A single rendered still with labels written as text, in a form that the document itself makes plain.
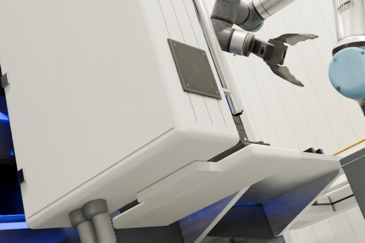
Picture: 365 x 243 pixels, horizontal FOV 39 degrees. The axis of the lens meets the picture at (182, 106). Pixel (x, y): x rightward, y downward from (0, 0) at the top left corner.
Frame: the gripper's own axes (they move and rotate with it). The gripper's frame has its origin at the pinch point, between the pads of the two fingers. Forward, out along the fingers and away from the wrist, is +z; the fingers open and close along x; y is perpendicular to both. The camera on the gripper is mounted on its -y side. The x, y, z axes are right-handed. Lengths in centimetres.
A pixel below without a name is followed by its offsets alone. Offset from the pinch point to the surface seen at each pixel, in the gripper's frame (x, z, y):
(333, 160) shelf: 29.3, 14.4, 15.5
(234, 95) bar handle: 8.4, -10.9, -46.7
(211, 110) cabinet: 10, -12, -60
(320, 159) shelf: 28.4, 10.3, 7.5
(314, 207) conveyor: 73, 15, 98
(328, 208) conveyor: 75, 22, 110
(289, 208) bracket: 56, 5, 34
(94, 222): 40, -30, -61
